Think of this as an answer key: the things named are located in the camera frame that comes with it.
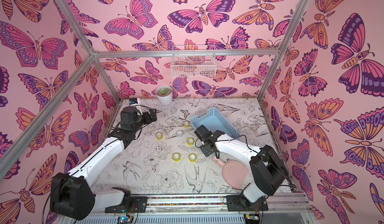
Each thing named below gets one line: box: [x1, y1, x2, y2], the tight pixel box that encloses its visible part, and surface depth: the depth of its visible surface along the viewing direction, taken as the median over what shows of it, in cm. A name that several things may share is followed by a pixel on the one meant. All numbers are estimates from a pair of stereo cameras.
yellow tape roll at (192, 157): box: [188, 153, 197, 163], surface depth 90 cm
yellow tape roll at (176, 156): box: [172, 152, 181, 162], surface depth 91 cm
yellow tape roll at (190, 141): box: [186, 137, 195, 146], surface depth 98 cm
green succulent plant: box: [159, 87, 168, 95], surface depth 112 cm
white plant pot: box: [155, 85, 173, 106], surface depth 113 cm
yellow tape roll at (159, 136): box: [155, 132, 163, 141], surface depth 101 cm
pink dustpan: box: [213, 156, 249, 190], surface depth 85 cm
